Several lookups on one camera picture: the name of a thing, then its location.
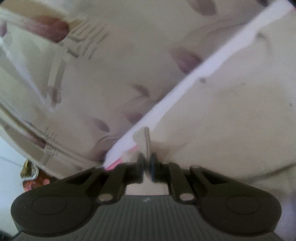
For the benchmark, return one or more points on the pink and lilac bedsheet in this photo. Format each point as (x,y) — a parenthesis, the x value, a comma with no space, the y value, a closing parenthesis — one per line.
(240,40)

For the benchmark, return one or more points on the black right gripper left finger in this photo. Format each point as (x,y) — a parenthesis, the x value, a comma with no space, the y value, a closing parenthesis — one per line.
(65,205)

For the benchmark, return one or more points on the beige leaf-patterned curtain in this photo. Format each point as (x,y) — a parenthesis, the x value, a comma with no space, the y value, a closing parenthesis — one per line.
(77,75)

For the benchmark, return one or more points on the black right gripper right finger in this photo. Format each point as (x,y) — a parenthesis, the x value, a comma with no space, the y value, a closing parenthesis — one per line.
(228,205)

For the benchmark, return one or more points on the cream white small garment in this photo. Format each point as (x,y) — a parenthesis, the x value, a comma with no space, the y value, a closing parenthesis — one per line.
(240,121)

